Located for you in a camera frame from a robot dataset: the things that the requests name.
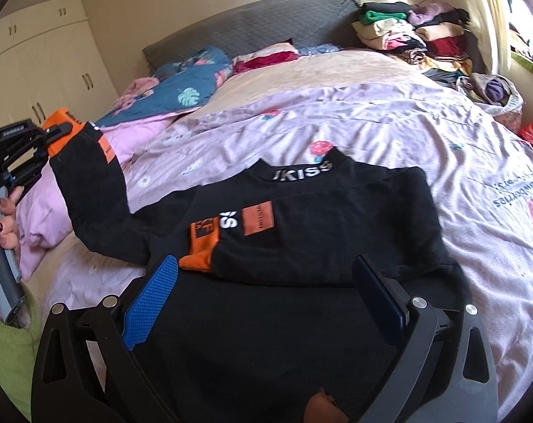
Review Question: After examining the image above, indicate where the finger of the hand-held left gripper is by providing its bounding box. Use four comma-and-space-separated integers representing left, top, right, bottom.
39, 123, 75, 159

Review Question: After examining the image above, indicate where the person's right hand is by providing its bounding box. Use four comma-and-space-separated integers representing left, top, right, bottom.
304, 388, 351, 423

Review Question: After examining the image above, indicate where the black sweater with orange cuffs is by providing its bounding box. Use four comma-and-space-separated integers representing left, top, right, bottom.
43, 108, 474, 423

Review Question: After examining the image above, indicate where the person's left forearm green sleeve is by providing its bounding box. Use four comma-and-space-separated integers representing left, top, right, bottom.
0, 291, 43, 420

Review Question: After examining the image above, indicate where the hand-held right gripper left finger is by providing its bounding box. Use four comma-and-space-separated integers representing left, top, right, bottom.
31, 253, 181, 423

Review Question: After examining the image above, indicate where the red cloth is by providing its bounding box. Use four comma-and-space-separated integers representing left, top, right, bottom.
232, 50, 300, 74

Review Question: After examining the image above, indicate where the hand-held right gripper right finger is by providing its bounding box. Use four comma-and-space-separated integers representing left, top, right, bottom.
352, 253, 500, 423

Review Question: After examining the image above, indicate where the grey quilted headboard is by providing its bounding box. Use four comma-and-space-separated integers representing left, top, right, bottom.
142, 0, 362, 75

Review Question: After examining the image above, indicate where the cream wardrobe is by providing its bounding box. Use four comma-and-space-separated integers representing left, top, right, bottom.
0, 0, 120, 135

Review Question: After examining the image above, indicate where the bag with purple cloth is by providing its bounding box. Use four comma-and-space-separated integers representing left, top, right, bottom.
458, 73, 525, 118

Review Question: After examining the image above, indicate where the pile of folded clothes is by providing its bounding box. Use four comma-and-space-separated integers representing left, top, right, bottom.
352, 0, 475, 85

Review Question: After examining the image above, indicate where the beige blanket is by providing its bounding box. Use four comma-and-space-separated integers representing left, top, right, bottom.
185, 48, 430, 119

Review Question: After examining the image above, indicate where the bed with pink printed sheet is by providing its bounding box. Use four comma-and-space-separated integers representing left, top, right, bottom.
15, 48, 533, 419

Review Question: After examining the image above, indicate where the person's left hand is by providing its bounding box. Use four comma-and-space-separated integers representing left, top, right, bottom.
0, 185, 26, 318

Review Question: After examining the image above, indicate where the cream curtain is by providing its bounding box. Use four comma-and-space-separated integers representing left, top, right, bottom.
455, 0, 514, 75

